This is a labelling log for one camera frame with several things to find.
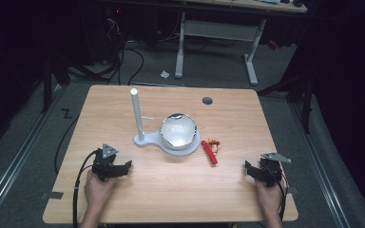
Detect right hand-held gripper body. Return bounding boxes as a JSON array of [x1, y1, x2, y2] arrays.
[[256, 151, 293, 188]]

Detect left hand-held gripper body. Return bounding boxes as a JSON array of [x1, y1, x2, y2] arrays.
[[91, 142, 124, 182]]

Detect person's left hand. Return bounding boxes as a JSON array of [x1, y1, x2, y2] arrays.
[[84, 170, 119, 208]]

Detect person's right hand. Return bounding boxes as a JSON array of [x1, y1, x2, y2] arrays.
[[254, 178, 287, 217]]

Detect white stand with pole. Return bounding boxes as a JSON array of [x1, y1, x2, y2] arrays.
[[129, 87, 202, 158]]

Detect shiny silver bowl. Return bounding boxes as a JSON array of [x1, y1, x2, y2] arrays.
[[159, 112, 199, 151]]

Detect grey tape piece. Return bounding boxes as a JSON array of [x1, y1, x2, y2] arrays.
[[40, 191, 65, 200]]

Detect black zigzag floor tape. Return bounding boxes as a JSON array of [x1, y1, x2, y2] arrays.
[[60, 107, 74, 120]]

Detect black metal stand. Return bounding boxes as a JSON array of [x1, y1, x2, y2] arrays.
[[40, 55, 71, 114], [256, 61, 317, 135]]

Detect small red object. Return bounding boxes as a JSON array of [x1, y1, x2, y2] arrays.
[[266, 39, 280, 51]]

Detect desk with white legs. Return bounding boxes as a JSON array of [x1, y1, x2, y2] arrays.
[[174, 0, 309, 86]]

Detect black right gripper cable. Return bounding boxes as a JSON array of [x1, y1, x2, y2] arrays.
[[265, 164, 289, 222]]

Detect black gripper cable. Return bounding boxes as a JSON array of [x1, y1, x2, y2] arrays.
[[265, 164, 289, 222], [72, 150, 100, 228]]

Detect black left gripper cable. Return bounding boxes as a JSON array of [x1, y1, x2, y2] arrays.
[[72, 150, 100, 228]]

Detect metal floor rail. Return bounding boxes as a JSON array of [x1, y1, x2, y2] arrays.
[[288, 102, 352, 228], [0, 85, 65, 221]]

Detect thin black floor cable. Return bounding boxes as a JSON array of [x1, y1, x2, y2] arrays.
[[53, 114, 81, 176]]

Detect bundle of black floor cables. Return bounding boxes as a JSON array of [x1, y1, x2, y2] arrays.
[[103, 17, 145, 86]]

